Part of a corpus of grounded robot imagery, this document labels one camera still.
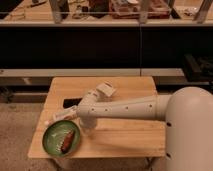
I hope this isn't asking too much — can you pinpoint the red-brown food piece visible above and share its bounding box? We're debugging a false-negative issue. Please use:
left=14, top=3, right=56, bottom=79
left=61, top=131, right=75, bottom=154

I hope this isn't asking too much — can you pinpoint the red tray on workbench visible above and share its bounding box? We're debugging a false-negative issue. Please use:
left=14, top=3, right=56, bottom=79
left=109, top=0, right=171, bottom=19

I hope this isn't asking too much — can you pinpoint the white tube bottle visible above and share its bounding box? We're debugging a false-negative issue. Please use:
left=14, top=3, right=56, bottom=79
left=44, top=106, right=77, bottom=126

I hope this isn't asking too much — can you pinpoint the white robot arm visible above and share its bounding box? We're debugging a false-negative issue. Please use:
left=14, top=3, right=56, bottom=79
left=77, top=87, right=213, bottom=171

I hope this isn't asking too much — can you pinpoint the black equipment on right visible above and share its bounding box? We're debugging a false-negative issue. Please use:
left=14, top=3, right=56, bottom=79
left=182, top=54, right=213, bottom=82

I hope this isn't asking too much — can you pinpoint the long workbench shelf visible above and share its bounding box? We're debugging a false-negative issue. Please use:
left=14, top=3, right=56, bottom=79
left=0, top=0, right=213, bottom=26

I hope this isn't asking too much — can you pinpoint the green ceramic bowl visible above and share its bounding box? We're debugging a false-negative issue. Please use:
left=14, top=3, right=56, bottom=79
left=42, top=120, right=81, bottom=157

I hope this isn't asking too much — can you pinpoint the wooden folding table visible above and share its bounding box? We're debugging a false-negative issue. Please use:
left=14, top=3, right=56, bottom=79
left=28, top=77, right=165, bottom=158

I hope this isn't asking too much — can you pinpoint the black rectangular phone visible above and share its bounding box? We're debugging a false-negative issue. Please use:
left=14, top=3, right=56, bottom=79
left=63, top=98, right=81, bottom=108

